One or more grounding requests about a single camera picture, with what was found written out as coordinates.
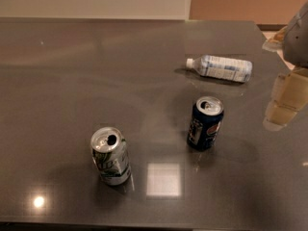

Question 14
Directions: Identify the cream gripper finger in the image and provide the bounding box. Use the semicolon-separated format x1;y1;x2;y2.
262;27;287;52
263;67;308;131

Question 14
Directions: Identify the clear blue-label plastic bottle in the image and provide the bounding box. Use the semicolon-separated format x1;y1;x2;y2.
186;55;252;83

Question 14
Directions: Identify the blue pepsi can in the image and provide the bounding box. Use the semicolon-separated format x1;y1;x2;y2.
187;96;224;151

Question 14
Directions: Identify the green white soda can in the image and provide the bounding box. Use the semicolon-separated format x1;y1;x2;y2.
90;127;131;186

